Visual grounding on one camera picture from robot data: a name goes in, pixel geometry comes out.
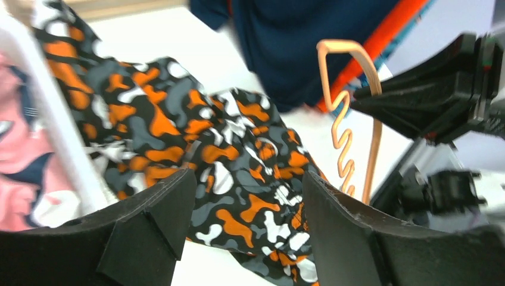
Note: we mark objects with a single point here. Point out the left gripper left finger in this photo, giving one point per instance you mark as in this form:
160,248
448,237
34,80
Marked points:
136,241

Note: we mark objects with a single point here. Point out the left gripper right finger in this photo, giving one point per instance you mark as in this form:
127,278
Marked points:
355,244

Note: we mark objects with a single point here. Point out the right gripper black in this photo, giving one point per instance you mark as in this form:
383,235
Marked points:
458,90

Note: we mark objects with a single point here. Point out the orange wooden hanger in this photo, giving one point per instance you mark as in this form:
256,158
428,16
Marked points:
342,127

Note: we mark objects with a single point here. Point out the pink shark print shorts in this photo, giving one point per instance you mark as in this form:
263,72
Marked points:
35,190

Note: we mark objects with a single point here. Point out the orange camouflage shorts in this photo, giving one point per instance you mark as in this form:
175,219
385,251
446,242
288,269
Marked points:
143,122

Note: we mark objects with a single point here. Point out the navy blue shorts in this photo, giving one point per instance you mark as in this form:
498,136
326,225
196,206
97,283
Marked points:
278,38

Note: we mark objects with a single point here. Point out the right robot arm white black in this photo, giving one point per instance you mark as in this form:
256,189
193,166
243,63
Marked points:
434,187

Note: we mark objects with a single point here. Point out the bright orange shorts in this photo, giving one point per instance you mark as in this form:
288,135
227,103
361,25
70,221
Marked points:
332,46

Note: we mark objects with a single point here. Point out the light blue fish shorts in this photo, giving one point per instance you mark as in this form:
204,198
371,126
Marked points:
378,67

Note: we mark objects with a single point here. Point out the white plastic perforated basket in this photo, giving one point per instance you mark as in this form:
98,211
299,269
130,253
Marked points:
20,46

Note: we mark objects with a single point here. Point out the wooden clothes rack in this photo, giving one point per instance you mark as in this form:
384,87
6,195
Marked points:
102,9

